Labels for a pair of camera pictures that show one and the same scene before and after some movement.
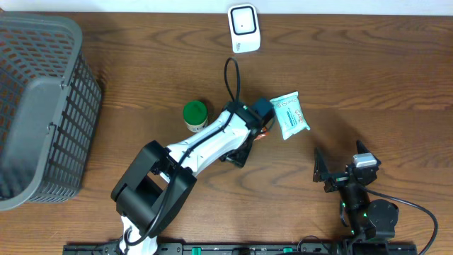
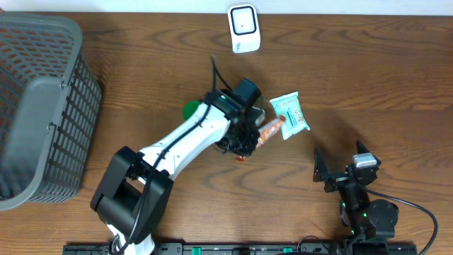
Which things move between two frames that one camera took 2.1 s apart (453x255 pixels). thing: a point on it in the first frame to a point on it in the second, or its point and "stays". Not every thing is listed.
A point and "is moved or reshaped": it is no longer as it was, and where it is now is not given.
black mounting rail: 254,248 stays
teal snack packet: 287,110 stays
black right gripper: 320,170 stays
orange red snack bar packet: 265,132 is moved or reshaped
